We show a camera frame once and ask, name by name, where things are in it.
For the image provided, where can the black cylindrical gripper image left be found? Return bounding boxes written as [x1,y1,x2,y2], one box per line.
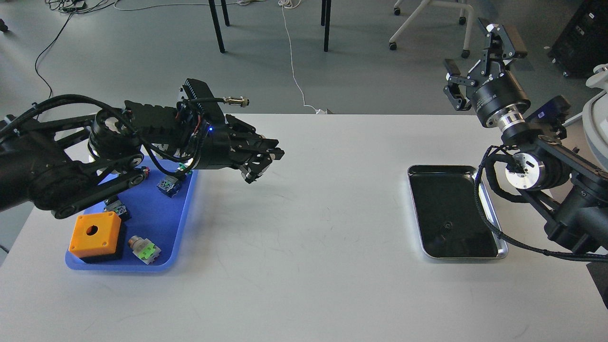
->
[193,114,285,184]

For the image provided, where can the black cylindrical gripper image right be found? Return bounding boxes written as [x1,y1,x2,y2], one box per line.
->
[444,18,531,128]

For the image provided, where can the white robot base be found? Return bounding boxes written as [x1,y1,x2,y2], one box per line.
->
[565,64,608,171]

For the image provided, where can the black robot arm image left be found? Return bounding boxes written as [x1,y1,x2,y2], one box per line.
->
[0,78,285,219]

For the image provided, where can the blue plastic tray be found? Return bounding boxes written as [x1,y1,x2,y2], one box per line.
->
[65,156,198,273]

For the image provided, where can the silver metal tray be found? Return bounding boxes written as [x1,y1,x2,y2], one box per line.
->
[408,165,508,262]

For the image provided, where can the white rolling chair base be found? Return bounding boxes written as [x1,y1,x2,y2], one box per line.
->
[388,0,475,59]

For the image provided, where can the black equipment case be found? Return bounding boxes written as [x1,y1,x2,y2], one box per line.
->
[548,0,608,78]

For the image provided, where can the black table leg left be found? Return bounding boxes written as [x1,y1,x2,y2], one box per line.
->
[207,0,230,54]

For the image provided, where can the black table leg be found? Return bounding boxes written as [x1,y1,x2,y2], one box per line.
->
[207,0,230,54]
[321,0,332,52]

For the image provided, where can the black table leg right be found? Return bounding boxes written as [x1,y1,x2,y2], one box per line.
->
[321,0,332,52]

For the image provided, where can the red mushroom emergency button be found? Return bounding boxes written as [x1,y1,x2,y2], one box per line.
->
[104,196,131,222]

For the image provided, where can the green push button switch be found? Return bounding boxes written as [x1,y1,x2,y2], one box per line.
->
[156,164,192,198]

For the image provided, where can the clear green switch module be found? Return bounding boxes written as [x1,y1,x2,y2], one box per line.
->
[128,236,161,266]

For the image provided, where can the white floor cable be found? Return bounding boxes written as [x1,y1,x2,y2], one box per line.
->
[113,0,328,115]

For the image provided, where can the orange button enclosure box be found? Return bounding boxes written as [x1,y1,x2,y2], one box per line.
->
[67,211,126,264]

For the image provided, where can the black floor cable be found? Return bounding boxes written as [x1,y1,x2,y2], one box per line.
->
[33,0,114,103]

